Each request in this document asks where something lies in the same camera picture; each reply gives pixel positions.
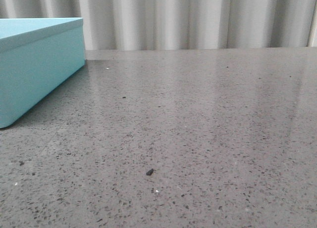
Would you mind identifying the white pleated curtain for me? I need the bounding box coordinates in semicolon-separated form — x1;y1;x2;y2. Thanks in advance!
0;0;317;51

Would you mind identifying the light blue storage box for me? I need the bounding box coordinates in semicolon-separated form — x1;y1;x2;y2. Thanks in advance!
0;17;85;128

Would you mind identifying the small black debris chip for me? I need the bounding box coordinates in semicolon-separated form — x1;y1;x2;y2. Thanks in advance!
146;169;155;176

